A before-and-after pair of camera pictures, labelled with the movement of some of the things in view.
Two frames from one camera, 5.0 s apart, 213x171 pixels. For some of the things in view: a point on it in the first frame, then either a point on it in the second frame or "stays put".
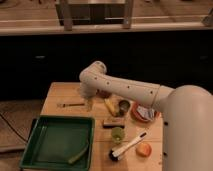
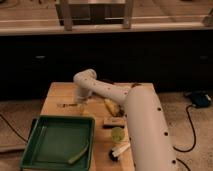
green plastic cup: x=117 y=134 stays put
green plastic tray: x=60 y=143 stays put
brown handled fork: x=63 y=105 stays put
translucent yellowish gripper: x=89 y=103 → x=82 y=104
